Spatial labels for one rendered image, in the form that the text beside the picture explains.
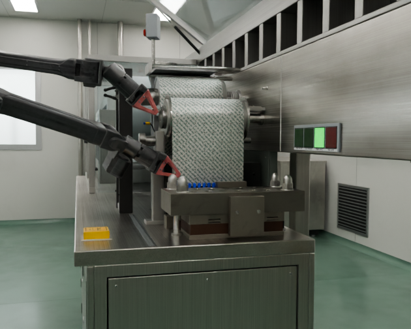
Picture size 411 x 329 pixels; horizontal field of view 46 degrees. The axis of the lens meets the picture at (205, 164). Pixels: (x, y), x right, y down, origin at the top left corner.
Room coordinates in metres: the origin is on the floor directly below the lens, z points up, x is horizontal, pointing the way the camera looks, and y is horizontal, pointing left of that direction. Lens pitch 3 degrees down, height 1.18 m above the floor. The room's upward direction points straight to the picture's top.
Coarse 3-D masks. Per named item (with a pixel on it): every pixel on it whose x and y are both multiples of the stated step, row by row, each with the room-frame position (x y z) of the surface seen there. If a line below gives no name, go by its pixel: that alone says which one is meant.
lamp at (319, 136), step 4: (316, 128) 1.27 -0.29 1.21; (320, 128) 1.25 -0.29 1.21; (316, 132) 1.27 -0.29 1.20; (320, 132) 1.25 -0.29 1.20; (316, 136) 1.27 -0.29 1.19; (320, 136) 1.25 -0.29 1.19; (316, 140) 1.27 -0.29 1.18; (320, 140) 1.25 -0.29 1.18; (316, 144) 1.27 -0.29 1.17; (320, 144) 1.25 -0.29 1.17
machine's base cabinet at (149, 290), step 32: (256, 256) 1.32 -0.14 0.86; (288, 256) 1.34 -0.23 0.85; (96, 288) 1.21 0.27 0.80; (128, 288) 1.23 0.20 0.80; (160, 288) 1.25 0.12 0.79; (192, 288) 1.28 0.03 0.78; (224, 288) 1.30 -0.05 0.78; (256, 288) 1.32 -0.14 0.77; (288, 288) 1.35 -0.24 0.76; (96, 320) 1.21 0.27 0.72; (128, 320) 1.23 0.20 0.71; (160, 320) 1.25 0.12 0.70; (192, 320) 1.28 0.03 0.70; (224, 320) 1.30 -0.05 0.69; (256, 320) 1.32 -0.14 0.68; (288, 320) 1.35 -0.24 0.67
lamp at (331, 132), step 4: (328, 128) 1.21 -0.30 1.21; (332, 128) 1.19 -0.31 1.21; (336, 128) 1.17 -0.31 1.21; (328, 132) 1.21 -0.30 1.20; (332, 132) 1.19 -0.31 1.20; (336, 132) 1.17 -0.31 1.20; (328, 136) 1.21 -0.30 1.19; (332, 136) 1.19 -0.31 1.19; (336, 136) 1.17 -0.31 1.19; (328, 140) 1.21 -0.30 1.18; (332, 140) 1.19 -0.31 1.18; (328, 144) 1.21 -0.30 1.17; (332, 144) 1.19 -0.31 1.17
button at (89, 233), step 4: (84, 228) 1.37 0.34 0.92; (88, 228) 1.37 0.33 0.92; (92, 228) 1.37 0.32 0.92; (96, 228) 1.37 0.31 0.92; (100, 228) 1.37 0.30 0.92; (104, 228) 1.37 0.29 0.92; (84, 232) 1.32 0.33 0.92; (88, 232) 1.33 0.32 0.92; (92, 232) 1.33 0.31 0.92; (96, 232) 1.33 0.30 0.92; (100, 232) 1.33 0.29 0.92; (104, 232) 1.34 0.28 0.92; (108, 232) 1.34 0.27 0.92; (84, 236) 1.32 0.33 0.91; (88, 236) 1.33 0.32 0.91; (92, 236) 1.33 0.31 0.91; (96, 236) 1.33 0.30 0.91; (100, 236) 1.33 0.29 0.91; (104, 236) 1.34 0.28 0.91; (108, 236) 1.34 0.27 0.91
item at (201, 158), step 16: (176, 144) 1.52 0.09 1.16; (192, 144) 1.54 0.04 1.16; (208, 144) 1.55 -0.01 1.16; (224, 144) 1.56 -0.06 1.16; (240, 144) 1.58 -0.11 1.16; (176, 160) 1.52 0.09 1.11; (192, 160) 1.54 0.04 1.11; (208, 160) 1.55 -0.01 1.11; (224, 160) 1.56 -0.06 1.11; (240, 160) 1.58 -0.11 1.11; (192, 176) 1.54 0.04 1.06; (208, 176) 1.55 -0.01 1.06; (224, 176) 1.56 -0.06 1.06; (240, 176) 1.58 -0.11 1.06
